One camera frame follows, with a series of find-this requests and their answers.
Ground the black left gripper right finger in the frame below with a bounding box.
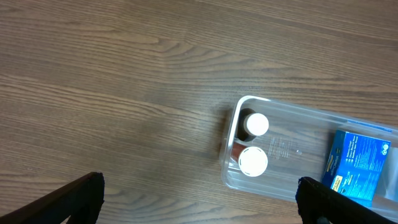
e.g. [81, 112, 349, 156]
[295, 177, 394, 224]

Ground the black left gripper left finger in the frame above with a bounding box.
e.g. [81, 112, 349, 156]
[1, 172, 104, 224]

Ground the blue medicine box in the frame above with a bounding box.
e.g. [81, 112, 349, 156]
[322, 130, 391, 201]

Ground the orange bottle white cap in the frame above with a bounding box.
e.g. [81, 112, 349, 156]
[231, 143, 269, 177]

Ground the dark bottle white cap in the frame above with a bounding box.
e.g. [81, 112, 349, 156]
[236, 108, 269, 142]

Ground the clear plastic container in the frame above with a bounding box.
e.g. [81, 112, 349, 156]
[220, 96, 397, 222]

